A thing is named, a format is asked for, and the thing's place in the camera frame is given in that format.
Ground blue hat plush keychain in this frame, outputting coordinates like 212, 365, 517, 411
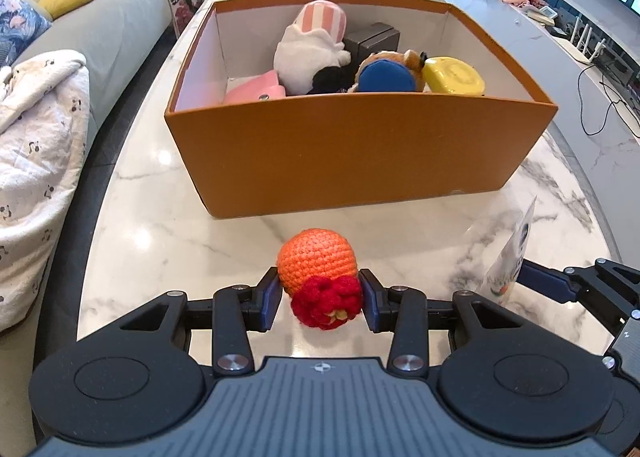
349, 48, 429, 94

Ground orange cardboard box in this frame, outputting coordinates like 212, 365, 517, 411
164, 0, 559, 219

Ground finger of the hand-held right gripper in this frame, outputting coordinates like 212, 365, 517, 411
517, 259, 640, 333

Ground white router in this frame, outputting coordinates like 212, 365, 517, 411
567, 19, 609, 66

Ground white marble tv cabinet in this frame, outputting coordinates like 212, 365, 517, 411
427, 0, 640, 289

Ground floral shopping bag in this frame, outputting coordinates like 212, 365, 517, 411
164, 0, 207, 38

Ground floral pillow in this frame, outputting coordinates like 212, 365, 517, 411
0, 0, 54, 68

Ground white panda print blanket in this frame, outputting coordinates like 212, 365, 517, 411
0, 49, 92, 333

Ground grey sofa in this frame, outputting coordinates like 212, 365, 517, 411
0, 0, 174, 457

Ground yellow round case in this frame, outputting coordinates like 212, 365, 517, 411
422, 55, 486, 97

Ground orange crochet fruit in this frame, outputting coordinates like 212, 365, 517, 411
276, 228, 364, 331

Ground small dark grey box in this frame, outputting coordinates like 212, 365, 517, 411
343, 22, 402, 68

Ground pink snap card wallet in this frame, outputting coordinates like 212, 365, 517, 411
223, 68, 289, 106

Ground small white device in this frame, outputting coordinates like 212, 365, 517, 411
523, 6, 557, 27

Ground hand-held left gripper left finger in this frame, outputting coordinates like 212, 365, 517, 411
119, 266, 286, 378

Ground black cable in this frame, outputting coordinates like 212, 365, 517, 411
577, 64, 640, 136

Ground white dog plush keychain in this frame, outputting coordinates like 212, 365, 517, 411
273, 0, 361, 96

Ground clear packet with card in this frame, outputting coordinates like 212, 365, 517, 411
462, 194, 539, 308

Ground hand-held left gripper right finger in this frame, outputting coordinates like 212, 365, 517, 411
358, 268, 524, 379

